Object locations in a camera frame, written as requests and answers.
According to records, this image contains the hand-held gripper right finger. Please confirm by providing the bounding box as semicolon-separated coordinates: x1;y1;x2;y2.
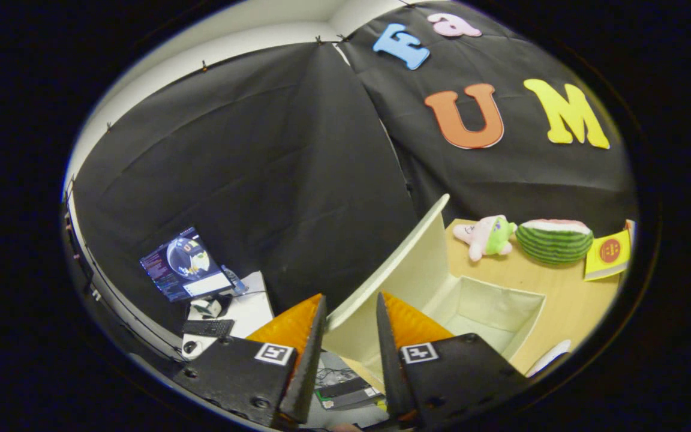
375;292;529;430

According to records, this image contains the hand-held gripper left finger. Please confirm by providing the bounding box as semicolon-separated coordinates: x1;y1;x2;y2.
172;293;328;428

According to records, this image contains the cream fabric storage box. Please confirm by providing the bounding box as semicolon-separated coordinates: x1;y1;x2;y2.
322;193;547;385

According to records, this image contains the white shoe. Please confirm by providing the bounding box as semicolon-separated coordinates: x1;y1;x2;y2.
525;340;572;378

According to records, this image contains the dark equipment box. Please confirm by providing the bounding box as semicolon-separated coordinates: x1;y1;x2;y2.
314;351;385;412

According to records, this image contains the white side desk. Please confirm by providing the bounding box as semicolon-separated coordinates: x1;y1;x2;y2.
179;271;275;361

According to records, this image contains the black keyboard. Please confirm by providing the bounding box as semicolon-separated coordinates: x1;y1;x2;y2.
182;319;236;338

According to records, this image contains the laptop with lit screen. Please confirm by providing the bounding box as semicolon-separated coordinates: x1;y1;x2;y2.
140;226;238;303

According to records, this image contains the pink green plush toy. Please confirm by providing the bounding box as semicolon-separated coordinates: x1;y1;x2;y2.
453;215;517;262

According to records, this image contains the black backdrop cloth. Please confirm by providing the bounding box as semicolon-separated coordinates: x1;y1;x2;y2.
70;0;640;355

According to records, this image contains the watermelon slice plush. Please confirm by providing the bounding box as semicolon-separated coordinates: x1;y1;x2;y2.
515;219;594;265

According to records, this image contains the yellow book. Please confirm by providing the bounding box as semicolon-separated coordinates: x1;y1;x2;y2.
584;220;637;281

